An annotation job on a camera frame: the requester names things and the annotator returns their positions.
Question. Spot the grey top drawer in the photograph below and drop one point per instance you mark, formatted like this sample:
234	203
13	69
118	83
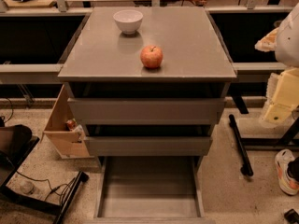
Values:
139	111

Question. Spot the grey middle drawer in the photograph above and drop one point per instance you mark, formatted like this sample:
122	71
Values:
148	146

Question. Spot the white orange sneaker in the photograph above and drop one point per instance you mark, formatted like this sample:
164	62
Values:
288	172

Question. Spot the grey drawer cabinet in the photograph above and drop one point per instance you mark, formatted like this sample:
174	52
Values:
159	92

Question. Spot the wooden box with items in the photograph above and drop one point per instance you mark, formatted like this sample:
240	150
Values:
68	143

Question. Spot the red apple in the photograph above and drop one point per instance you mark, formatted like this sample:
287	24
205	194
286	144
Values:
151	57

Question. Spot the black bar on floor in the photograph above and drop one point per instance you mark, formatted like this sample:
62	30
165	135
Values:
246	168

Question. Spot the grey open bottom drawer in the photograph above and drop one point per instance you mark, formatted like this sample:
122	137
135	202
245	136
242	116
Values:
149	190

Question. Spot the white ceramic bowl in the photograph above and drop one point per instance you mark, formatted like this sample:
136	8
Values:
128	21

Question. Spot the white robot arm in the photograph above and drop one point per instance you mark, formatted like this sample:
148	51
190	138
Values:
287	47

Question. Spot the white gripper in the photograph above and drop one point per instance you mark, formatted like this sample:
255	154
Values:
288	44

